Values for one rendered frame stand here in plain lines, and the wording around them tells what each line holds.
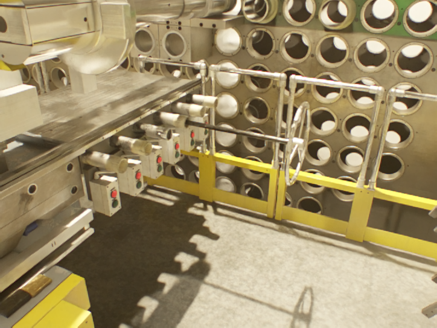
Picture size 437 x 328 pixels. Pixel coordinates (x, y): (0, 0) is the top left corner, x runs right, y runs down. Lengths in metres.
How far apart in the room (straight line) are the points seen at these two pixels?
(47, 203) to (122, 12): 0.78
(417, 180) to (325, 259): 1.21
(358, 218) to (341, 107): 0.98
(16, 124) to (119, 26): 0.45
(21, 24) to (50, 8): 0.09
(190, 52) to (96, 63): 1.70
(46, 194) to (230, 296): 1.10
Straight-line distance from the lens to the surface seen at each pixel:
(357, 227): 2.55
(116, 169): 1.51
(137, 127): 1.84
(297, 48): 3.67
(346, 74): 3.01
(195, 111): 2.03
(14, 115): 1.33
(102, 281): 2.28
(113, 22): 1.20
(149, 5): 1.52
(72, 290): 1.44
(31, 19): 1.09
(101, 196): 1.64
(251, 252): 2.38
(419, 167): 3.24
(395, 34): 2.94
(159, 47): 3.11
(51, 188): 1.56
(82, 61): 1.37
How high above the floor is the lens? 1.57
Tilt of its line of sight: 27 degrees down
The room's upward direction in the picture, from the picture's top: 2 degrees clockwise
